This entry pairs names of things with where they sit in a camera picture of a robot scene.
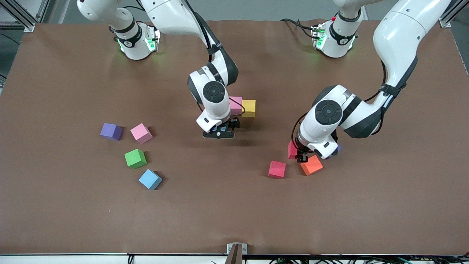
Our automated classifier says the yellow foam cube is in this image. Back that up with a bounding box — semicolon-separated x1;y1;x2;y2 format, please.
241;99;256;118

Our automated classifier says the green foam cube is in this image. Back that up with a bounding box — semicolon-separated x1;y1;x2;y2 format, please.
124;148;147;169

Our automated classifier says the orange foam cube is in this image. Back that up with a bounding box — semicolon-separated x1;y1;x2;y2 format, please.
300;155;324;176

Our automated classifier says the brown table mat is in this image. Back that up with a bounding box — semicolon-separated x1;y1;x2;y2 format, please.
0;19;469;256

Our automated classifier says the black cable bundle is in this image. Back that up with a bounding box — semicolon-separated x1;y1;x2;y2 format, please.
269;256;469;264

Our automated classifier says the metal clamp bracket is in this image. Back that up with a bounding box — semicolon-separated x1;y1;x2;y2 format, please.
225;243;248;264

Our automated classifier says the aluminium frame profile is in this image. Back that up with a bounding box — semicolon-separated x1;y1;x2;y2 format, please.
36;0;51;22
439;0;469;28
0;0;36;33

